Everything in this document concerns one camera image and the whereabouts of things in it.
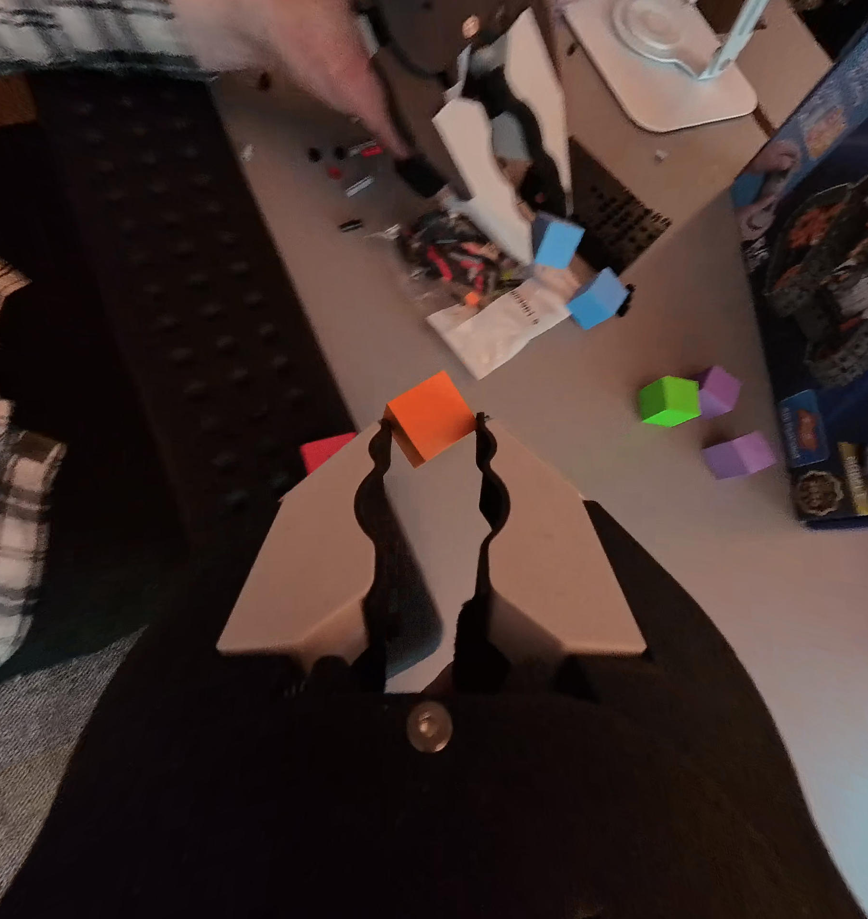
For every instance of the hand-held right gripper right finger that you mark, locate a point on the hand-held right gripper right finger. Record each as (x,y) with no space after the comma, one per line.
(559,574)

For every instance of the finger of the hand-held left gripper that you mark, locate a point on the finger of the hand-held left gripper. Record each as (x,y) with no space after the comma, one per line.
(541,86)
(477,165)

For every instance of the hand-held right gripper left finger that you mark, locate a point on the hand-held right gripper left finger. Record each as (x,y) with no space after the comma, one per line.
(305,574)

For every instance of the blue foam cube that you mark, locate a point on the blue foam cube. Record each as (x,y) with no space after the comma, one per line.
(597,300)
(557,243)

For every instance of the red foam cube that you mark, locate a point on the red foam cube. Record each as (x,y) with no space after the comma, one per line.
(323,451)

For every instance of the orange foam cube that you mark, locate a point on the orange foam cube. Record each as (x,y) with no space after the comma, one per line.
(430,416)

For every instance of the green foam cube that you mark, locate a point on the green foam cube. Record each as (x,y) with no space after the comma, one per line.
(667,402)

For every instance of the purple foam cube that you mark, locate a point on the purple foam cube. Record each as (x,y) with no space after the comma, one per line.
(721,391)
(739,456)

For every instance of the person's left hand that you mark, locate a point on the person's left hand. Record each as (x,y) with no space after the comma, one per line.
(297,50)

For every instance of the grey axle rod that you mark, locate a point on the grey axle rod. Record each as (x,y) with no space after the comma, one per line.
(359,187)

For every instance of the white book stand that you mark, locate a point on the white book stand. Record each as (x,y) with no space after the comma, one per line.
(678,86)

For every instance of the black perforated building plate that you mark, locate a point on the black perforated building plate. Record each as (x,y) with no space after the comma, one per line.
(620,215)

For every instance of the clear bag of building parts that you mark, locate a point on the clear bag of building parts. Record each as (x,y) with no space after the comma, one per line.
(498,330)

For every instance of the black connector cluster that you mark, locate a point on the black connector cluster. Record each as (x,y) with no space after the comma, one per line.
(626,301)

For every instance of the person's plaid shirt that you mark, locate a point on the person's plaid shirt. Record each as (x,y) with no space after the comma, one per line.
(3,538)

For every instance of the blue toy robot box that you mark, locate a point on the blue toy robot box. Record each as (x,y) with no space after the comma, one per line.
(821,287)

